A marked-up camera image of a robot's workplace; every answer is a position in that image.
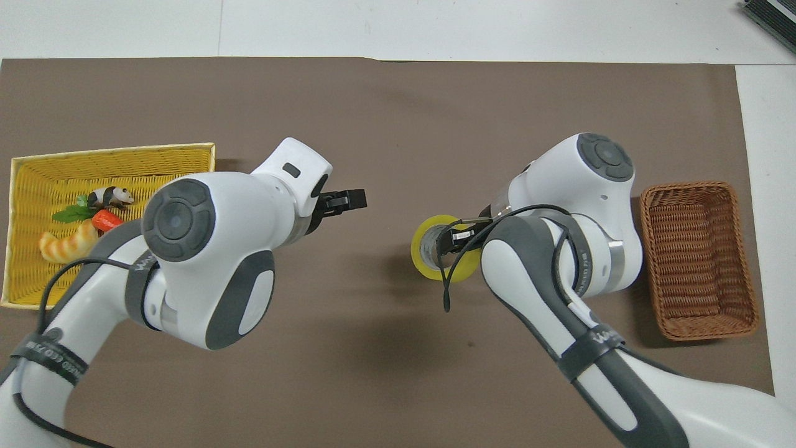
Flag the yellow woven basket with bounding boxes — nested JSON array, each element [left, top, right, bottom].
[[0, 142, 216, 310]]

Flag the yellow tape roll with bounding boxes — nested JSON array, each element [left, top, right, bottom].
[[410, 215, 483, 284]]

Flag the toy shrimp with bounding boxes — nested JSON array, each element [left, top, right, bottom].
[[39, 221, 100, 264]]

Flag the toy carrot with green leaves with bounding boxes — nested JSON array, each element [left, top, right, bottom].
[[52, 195, 125, 233]]

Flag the black stand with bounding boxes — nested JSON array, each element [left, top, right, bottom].
[[743, 0, 796, 54]]

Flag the brown wicker basket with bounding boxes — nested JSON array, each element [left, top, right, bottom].
[[639, 181, 761, 342]]

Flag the toy panda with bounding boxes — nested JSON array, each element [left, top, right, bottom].
[[87, 185, 135, 210]]

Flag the black cable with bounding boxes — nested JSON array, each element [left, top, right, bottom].
[[11, 257, 134, 448], [443, 204, 593, 313]]

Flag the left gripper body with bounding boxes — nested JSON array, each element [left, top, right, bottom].
[[307, 189, 341, 236]]

